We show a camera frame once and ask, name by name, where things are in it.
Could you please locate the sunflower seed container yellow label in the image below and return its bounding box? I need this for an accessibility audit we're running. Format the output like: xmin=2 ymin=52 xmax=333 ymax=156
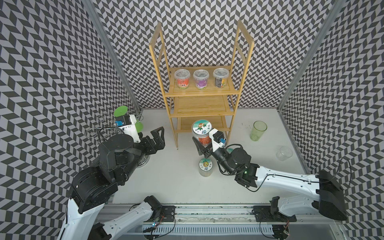
xmin=199 ymin=158 xmax=213 ymax=177

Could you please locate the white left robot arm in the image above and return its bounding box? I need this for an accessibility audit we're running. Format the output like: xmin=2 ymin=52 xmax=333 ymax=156
xmin=58 ymin=127 xmax=165 ymax=240

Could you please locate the small purple seed jar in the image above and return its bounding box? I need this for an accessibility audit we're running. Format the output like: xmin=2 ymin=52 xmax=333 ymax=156
xmin=193 ymin=70 xmax=210 ymax=90

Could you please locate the chrome wire glass rack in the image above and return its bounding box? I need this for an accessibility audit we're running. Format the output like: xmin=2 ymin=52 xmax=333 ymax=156
xmin=87 ymin=112 xmax=144 ymax=143

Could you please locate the aluminium corner post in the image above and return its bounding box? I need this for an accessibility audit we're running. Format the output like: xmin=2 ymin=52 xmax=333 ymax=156
xmin=82 ymin=0 xmax=142 ymax=113
xmin=277 ymin=0 xmax=347 ymax=112

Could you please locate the small clear seed jar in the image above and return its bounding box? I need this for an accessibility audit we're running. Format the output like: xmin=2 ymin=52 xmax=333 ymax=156
xmin=213 ymin=68 xmax=230 ymax=88

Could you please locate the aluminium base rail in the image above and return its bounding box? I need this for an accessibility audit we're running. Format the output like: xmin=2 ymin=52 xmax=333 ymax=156
xmin=89 ymin=202 xmax=349 ymax=240

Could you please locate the green plastic wine glass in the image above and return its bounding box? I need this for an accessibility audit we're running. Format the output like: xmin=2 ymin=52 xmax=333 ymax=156
xmin=114 ymin=106 xmax=144 ymax=133

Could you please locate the wooden three-tier shelf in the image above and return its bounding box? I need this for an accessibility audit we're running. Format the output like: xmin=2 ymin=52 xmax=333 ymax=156
xmin=149 ymin=20 xmax=255 ymax=143

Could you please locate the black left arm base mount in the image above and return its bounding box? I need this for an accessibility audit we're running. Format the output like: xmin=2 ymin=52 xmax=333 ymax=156
xmin=145 ymin=205 xmax=176 ymax=223

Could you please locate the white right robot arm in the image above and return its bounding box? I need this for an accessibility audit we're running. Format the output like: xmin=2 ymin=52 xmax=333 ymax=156
xmin=193 ymin=138 xmax=347 ymax=221

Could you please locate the right aluminium corner post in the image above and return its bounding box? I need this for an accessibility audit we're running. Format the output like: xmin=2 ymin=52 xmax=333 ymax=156
xmin=277 ymin=0 xmax=347 ymax=112

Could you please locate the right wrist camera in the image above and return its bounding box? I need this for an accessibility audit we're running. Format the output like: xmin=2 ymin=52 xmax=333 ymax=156
xmin=209 ymin=129 xmax=227 ymax=152

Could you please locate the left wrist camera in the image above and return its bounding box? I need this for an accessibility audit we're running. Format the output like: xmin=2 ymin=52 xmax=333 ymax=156
xmin=115 ymin=115 xmax=141 ymax=143

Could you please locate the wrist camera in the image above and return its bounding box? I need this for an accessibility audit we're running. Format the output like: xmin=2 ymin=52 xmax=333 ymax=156
xmin=209 ymin=129 xmax=227 ymax=152
xmin=115 ymin=115 xmax=141 ymax=143

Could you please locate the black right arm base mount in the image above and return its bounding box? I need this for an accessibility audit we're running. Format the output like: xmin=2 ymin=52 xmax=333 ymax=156
xmin=252 ymin=196 xmax=297 ymax=223

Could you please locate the green translucent plastic cup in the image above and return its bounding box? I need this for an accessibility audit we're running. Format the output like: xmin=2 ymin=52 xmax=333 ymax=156
xmin=250 ymin=121 xmax=268 ymax=142

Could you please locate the left aluminium corner post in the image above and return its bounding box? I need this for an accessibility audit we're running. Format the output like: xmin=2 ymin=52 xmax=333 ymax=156
xmin=82 ymin=0 xmax=142 ymax=113

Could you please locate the carrot seed container red label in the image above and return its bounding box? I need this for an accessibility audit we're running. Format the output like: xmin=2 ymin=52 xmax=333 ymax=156
xmin=192 ymin=120 xmax=213 ymax=147

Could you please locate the red tomato seed container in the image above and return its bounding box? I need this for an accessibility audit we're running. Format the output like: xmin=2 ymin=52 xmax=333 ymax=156
xmin=174 ymin=69 xmax=191 ymax=89

